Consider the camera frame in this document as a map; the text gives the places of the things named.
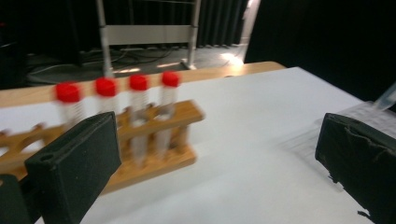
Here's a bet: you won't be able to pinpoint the clear plastic tube rack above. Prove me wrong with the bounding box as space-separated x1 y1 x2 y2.
335 100 396 139

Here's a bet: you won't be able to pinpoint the white metal desk frame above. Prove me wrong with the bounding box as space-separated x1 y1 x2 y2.
95 0 202 78

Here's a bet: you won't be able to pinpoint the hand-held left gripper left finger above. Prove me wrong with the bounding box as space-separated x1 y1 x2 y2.
23 111 122 224

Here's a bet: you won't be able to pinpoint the dark pleated curtain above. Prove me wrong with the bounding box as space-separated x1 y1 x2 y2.
199 0 250 48

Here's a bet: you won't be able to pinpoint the wooden test tube rack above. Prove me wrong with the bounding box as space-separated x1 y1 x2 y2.
0 99 206 195

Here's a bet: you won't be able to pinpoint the white table mat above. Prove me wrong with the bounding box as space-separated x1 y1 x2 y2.
0 66 373 224

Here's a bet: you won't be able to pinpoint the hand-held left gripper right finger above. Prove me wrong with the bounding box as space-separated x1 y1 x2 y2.
314 112 396 224

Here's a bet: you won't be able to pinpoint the black drape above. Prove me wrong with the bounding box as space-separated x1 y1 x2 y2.
246 0 396 104

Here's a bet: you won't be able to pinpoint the black cables under desk frame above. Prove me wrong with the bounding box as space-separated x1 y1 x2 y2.
27 46 176 76

